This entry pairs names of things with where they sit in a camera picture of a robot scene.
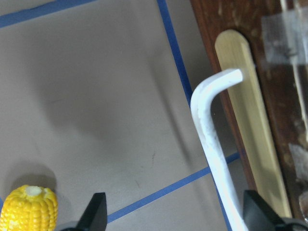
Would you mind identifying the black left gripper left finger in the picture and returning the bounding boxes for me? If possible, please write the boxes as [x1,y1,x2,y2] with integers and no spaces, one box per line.
[61,192,107,231]

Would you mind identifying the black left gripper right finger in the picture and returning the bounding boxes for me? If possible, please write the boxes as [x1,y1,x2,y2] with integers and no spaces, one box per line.
[243,190,308,231]

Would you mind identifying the dark wooden drawer box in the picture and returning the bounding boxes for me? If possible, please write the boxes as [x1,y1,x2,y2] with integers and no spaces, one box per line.
[192,0,308,221]

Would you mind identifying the white drawer handle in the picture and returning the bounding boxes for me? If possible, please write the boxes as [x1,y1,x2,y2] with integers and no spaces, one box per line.
[190,69,248,231]

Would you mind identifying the yellow corn cob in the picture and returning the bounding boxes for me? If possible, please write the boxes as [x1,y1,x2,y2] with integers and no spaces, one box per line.
[0,185,58,231]

